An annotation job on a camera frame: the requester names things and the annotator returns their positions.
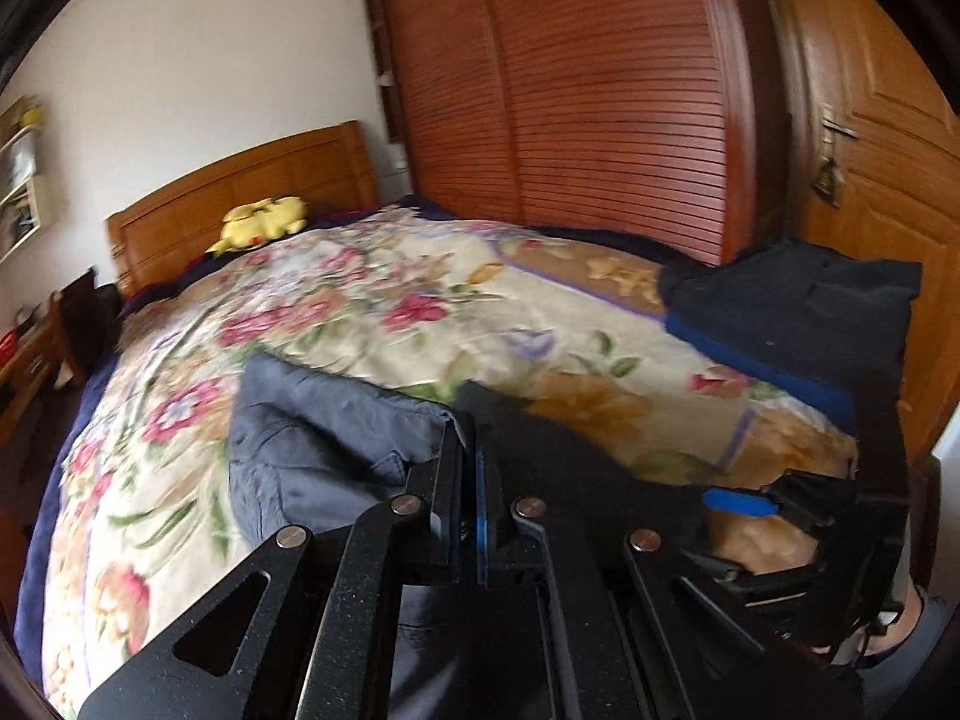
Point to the wooden room door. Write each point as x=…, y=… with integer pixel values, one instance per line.
x=899, y=199

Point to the red basket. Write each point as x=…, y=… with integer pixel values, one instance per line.
x=8, y=347

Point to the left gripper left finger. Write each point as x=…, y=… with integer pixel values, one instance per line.
x=305, y=626

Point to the wooden louvered wardrobe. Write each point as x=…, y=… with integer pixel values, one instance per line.
x=664, y=118

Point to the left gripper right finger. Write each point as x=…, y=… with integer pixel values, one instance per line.
x=634, y=625

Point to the wooden desk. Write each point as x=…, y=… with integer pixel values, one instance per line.
x=35, y=363

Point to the white wall shelf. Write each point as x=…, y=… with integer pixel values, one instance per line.
x=26, y=206

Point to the yellow plush toy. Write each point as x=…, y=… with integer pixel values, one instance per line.
x=254, y=224

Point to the brass door handle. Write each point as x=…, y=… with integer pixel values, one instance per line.
x=828, y=177

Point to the floral bed quilt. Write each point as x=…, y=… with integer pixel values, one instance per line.
x=568, y=322

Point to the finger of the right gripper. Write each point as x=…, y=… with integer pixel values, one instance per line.
x=751, y=504

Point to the dark wooden chair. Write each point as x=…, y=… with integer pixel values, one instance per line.
x=81, y=327

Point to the dark navy jacket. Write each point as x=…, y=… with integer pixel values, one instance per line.
x=307, y=448

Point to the person's right hand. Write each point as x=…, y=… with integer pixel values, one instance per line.
x=899, y=631

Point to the wooden bed headboard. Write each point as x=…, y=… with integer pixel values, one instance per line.
x=153, y=240

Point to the folded dark clothes pile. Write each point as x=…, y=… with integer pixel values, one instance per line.
x=827, y=329

